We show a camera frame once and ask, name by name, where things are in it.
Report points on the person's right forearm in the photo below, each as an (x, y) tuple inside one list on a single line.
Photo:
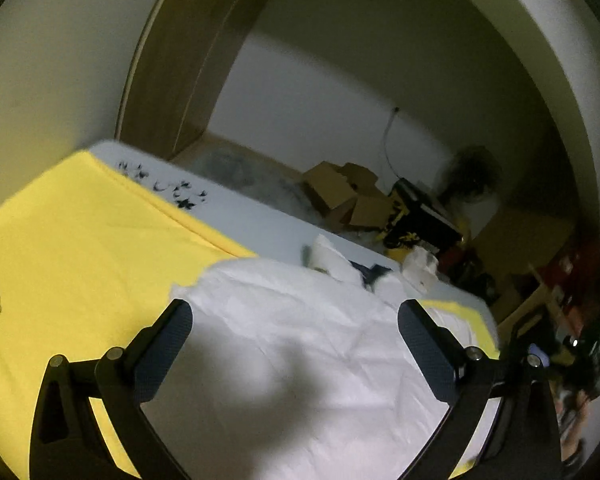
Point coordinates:
[(577, 430)]

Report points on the brown wooden door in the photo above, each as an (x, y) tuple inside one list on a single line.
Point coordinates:
[(180, 60)]

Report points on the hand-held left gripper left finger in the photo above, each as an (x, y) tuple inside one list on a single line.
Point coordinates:
[(162, 345)]

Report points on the yellow blanket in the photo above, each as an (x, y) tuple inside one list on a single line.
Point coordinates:
[(80, 235)]

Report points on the black box with yellow print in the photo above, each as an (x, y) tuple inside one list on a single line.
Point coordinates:
[(420, 215)]

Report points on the white puffer jacket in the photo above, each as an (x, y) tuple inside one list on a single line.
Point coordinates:
[(305, 335)]

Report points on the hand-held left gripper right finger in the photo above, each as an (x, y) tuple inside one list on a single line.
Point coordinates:
[(427, 347)]

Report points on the cardboard box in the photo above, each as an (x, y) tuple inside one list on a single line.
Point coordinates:
[(327, 187), (362, 175), (372, 212)]

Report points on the wooden panel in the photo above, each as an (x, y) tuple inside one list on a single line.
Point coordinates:
[(535, 305)]

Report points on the white tissue pack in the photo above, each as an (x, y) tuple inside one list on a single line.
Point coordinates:
[(421, 267)]

